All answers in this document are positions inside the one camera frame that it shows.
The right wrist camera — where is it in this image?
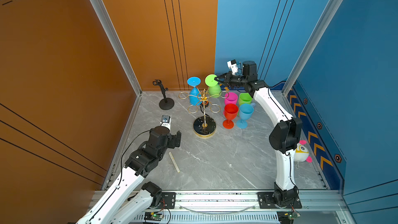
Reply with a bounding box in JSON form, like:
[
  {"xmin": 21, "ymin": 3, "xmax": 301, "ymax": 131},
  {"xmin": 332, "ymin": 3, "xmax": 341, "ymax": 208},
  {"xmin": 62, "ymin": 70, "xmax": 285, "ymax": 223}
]
[{"xmin": 227, "ymin": 59, "xmax": 239, "ymax": 75}]

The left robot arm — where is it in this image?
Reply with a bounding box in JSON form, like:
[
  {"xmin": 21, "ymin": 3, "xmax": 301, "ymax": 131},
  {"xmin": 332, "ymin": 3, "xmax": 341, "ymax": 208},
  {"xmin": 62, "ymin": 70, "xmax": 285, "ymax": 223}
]
[{"xmin": 77, "ymin": 126, "xmax": 181, "ymax": 224}]

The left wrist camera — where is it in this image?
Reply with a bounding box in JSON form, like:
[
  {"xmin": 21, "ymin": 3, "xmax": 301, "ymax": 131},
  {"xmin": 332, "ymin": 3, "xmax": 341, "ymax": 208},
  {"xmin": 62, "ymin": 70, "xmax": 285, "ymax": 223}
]
[{"xmin": 160, "ymin": 115, "xmax": 171, "ymax": 130}]

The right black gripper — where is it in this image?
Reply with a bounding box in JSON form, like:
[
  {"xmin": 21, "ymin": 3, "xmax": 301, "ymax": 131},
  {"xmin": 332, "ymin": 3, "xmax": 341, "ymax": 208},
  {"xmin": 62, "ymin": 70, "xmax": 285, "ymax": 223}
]
[{"xmin": 215, "ymin": 71, "xmax": 249, "ymax": 89}]

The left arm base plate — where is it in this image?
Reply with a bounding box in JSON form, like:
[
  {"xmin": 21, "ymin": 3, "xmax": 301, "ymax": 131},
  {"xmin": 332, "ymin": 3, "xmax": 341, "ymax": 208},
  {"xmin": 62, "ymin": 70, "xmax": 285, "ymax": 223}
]
[{"xmin": 148, "ymin": 192, "xmax": 176, "ymax": 209}]

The red wine glass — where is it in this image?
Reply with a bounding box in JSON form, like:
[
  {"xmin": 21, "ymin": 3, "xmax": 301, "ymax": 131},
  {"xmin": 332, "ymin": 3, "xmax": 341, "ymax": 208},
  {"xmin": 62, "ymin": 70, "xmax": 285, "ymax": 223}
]
[{"xmin": 223, "ymin": 103, "xmax": 239, "ymax": 129}]

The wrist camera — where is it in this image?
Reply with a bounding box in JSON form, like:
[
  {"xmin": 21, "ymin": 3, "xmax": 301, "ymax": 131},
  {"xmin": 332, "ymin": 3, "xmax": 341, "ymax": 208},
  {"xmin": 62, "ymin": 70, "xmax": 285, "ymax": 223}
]
[
  {"xmin": 160, "ymin": 115, "xmax": 171, "ymax": 130},
  {"xmin": 227, "ymin": 59, "xmax": 239, "ymax": 75}
]

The blue wine glass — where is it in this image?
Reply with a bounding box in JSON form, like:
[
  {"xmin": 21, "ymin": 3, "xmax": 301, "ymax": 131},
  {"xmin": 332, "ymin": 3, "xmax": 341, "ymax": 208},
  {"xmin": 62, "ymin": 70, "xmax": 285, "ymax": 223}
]
[
  {"xmin": 236, "ymin": 103, "xmax": 254, "ymax": 129},
  {"xmin": 187, "ymin": 77, "xmax": 201, "ymax": 106}
]

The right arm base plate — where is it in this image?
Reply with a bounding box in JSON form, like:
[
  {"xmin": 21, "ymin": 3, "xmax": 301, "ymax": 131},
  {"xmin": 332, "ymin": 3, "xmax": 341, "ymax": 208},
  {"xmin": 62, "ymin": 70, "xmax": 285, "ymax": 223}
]
[{"xmin": 257, "ymin": 191, "xmax": 302, "ymax": 209}]

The circuit board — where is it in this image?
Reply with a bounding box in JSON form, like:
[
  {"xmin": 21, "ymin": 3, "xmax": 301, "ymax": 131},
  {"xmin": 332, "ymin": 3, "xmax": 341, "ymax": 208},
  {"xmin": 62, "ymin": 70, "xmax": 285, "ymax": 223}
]
[
  {"xmin": 143, "ymin": 212, "xmax": 164, "ymax": 224},
  {"xmin": 277, "ymin": 212, "xmax": 301, "ymax": 224}
]

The gold wine glass rack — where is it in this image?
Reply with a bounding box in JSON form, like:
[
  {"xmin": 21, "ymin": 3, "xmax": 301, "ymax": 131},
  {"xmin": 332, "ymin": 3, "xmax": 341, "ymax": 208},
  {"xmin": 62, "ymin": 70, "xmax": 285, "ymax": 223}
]
[{"xmin": 178, "ymin": 89, "xmax": 221, "ymax": 139}]

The right circuit board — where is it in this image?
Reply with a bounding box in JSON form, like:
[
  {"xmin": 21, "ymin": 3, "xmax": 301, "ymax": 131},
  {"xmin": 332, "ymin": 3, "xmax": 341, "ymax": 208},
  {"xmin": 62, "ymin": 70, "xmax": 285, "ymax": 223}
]
[{"xmin": 277, "ymin": 212, "xmax": 301, "ymax": 224}]

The plush toy pink green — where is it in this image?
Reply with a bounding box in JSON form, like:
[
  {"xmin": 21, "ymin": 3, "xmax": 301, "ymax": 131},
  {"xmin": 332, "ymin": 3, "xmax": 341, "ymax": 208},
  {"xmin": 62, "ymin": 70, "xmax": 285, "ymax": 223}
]
[{"xmin": 294, "ymin": 140, "xmax": 312, "ymax": 163}]

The aluminium front rail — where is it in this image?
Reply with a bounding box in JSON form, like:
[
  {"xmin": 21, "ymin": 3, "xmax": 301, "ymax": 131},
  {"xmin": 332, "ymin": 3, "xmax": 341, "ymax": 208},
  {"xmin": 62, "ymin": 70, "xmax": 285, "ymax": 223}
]
[{"xmin": 80, "ymin": 189, "xmax": 358, "ymax": 224}]

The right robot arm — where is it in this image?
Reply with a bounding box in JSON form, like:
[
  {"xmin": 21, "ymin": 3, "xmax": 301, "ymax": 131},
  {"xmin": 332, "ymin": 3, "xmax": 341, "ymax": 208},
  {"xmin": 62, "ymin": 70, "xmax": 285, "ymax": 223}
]
[{"xmin": 215, "ymin": 60, "xmax": 303, "ymax": 208}]

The left circuit board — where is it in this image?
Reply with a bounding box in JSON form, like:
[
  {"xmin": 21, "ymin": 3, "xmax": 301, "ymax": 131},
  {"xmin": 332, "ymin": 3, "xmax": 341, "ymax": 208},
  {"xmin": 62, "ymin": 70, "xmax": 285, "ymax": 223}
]
[{"xmin": 143, "ymin": 212, "xmax": 164, "ymax": 224}]

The magenta wine glass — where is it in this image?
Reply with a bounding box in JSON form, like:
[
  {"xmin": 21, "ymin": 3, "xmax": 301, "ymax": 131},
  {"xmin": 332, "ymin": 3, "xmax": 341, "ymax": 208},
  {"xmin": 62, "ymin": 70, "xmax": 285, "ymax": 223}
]
[{"xmin": 224, "ymin": 91, "xmax": 238, "ymax": 105}]

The wooden ruler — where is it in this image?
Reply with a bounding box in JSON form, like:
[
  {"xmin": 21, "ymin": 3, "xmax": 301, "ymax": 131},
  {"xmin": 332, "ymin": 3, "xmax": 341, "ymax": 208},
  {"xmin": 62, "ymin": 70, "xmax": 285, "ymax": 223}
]
[{"xmin": 169, "ymin": 151, "xmax": 180, "ymax": 173}]

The black phone stand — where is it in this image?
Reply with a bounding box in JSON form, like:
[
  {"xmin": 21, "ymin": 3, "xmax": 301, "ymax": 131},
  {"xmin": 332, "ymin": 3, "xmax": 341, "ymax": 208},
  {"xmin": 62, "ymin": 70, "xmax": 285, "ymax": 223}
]
[{"xmin": 152, "ymin": 80, "xmax": 175, "ymax": 110}]

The green wine glass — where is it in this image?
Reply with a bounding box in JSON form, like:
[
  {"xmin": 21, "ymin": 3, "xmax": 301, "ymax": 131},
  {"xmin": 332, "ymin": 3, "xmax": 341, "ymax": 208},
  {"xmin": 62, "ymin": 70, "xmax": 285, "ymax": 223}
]
[
  {"xmin": 205, "ymin": 74, "xmax": 221, "ymax": 98},
  {"xmin": 238, "ymin": 92, "xmax": 252, "ymax": 105}
]

